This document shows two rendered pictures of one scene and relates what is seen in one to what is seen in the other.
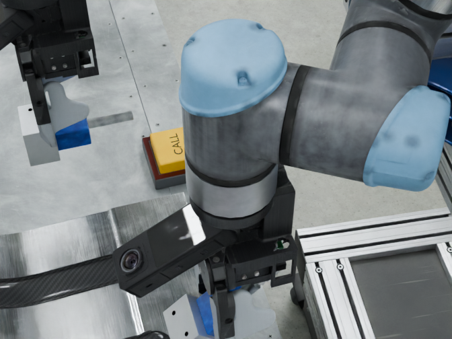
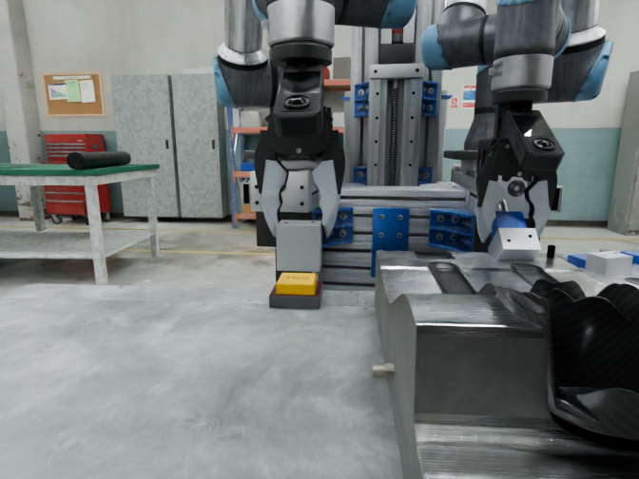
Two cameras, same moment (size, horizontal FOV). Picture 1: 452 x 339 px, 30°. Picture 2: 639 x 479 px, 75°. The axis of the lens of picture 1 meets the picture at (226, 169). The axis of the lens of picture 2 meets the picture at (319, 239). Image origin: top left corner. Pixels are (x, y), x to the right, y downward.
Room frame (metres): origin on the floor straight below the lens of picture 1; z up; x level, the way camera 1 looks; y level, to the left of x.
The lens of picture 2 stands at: (0.50, 0.67, 1.04)
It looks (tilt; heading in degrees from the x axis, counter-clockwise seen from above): 12 degrees down; 290
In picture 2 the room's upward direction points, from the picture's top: straight up
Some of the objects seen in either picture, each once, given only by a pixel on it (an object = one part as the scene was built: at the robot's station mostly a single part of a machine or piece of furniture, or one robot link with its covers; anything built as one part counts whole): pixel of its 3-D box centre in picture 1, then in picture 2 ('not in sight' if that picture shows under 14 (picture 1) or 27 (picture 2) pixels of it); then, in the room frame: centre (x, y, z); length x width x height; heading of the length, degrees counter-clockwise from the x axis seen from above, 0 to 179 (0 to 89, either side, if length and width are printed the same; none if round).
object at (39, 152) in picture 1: (79, 126); (303, 237); (0.70, 0.18, 0.93); 0.13 x 0.05 x 0.05; 106
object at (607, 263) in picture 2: not in sight; (582, 262); (0.32, -0.12, 0.86); 0.13 x 0.05 x 0.05; 123
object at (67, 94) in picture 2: not in sight; (73, 94); (5.95, -4.03, 1.80); 0.90 x 0.03 x 0.60; 14
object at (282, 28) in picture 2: not in sight; (298, 31); (0.70, 0.20, 1.17); 0.08 x 0.08 x 0.05
